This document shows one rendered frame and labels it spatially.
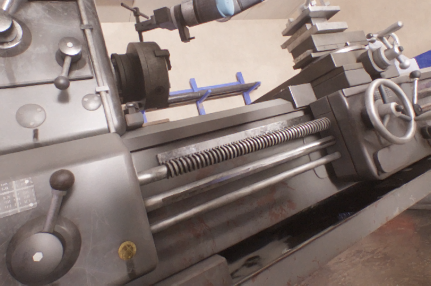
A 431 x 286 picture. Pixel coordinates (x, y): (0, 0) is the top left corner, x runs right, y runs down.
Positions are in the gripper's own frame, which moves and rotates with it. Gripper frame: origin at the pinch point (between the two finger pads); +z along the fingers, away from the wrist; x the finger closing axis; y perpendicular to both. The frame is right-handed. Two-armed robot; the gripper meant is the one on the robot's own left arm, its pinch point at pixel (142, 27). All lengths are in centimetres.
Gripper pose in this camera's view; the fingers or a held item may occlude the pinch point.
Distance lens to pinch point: 104.5
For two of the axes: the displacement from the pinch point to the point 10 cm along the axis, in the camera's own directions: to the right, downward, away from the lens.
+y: -2.0, -9.7, -1.3
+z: -9.5, 1.6, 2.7
